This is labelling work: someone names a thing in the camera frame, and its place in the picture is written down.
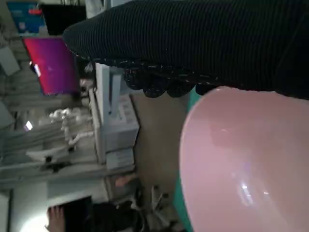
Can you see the blue poster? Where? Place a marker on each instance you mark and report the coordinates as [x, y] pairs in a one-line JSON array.
[[24, 17]]

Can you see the monitor with purple screen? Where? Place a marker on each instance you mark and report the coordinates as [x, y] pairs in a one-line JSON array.
[[55, 65]]

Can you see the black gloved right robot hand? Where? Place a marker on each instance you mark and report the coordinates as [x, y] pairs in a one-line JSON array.
[[193, 36]]

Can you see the white base office chair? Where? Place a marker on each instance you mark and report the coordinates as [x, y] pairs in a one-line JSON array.
[[157, 203]]

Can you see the white louvered cabinet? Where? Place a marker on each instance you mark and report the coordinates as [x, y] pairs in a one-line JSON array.
[[120, 130]]

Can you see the pink bowl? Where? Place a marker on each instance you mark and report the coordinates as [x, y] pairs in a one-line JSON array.
[[241, 157]]

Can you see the green cutting mat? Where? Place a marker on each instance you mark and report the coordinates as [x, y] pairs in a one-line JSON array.
[[179, 200]]

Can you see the small white mesh cabinet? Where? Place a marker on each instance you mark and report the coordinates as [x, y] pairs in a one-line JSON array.
[[119, 158]]

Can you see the person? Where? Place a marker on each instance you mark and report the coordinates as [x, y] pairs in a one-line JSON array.
[[56, 215]]

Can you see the black monitor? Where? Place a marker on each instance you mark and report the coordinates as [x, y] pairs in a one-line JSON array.
[[65, 19], [77, 212]]

